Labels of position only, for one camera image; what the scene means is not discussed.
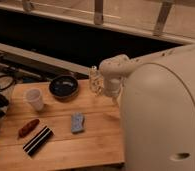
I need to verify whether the wooden board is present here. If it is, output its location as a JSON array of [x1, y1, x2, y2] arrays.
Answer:
[[0, 80, 124, 171]]

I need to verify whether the black cable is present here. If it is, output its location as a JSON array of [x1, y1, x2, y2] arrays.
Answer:
[[0, 73, 17, 93]]

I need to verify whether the metal bracket left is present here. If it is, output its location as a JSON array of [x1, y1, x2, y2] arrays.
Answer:
[[22, 0, 34, 12]]

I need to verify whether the black round bowl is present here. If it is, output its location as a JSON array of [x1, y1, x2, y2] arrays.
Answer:
[[49, 75, 79, 99]]

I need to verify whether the black white striped block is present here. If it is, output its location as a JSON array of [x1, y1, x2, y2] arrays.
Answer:
[[23, 126, 53, 157]]

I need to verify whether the metal bracket middle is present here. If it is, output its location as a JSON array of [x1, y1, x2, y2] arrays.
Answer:
[[94, 0, 104, 25]]

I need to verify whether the metal bracket right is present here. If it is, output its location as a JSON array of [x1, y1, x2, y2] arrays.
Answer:
[[153, 0, 174, 36]]

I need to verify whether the metal bracket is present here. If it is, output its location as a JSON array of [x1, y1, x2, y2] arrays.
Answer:
[[153, 0, 174, 36], [94, 0, 104, 25], [22, 0, 34, 12]]

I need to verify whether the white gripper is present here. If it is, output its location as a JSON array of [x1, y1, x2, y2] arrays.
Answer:
[[89, 66, 121, 98]]

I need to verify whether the blue sponge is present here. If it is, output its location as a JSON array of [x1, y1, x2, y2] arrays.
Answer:
[[71, 113, 84, 134]]

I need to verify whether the brown sausage toy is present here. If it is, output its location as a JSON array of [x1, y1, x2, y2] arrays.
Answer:
[[18, 119, 40, 138]]

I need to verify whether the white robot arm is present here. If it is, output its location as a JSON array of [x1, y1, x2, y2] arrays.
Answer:
[[89, 44, 195, 171]]

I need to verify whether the white plastic cup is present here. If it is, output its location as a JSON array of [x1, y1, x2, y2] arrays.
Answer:
[[24, 88, 44, 111]]

